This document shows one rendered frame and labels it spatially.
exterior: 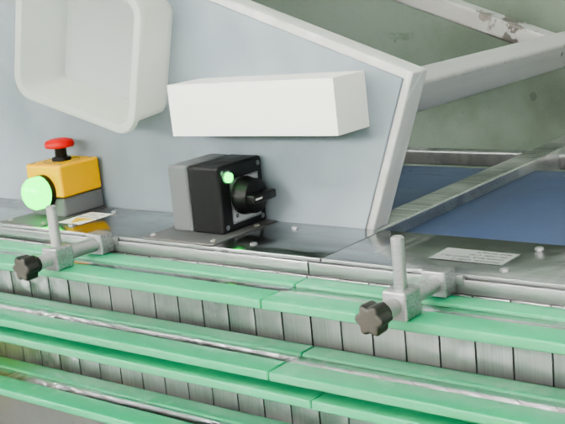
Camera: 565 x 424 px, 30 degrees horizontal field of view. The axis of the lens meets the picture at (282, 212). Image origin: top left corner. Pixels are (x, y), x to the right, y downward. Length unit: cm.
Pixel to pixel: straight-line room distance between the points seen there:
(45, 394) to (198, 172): 34
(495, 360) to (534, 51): 62
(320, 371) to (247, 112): 32
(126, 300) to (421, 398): 46
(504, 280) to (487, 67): 47
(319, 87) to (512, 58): 41
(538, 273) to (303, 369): 24
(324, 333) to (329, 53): 31
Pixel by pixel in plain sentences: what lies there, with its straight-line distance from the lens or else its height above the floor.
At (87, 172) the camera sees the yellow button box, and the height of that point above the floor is 78.
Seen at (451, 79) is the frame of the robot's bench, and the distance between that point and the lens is 131.
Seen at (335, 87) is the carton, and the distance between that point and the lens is 111.
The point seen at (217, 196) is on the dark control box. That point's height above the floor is 83.
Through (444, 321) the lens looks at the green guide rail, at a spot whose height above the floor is 95.
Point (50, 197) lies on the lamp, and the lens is 142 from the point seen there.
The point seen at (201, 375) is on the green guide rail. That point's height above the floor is 96.
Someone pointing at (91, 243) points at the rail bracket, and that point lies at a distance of 126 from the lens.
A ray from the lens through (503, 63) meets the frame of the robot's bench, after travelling 143.
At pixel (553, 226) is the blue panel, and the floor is 62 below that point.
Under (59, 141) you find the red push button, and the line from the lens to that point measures 143.
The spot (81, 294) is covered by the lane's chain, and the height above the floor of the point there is 88.
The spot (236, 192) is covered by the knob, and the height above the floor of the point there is 81.
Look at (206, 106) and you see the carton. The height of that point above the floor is 81.
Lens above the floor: 170
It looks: 49 degrees down
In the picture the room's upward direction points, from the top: 111 degrees counter-clockwise
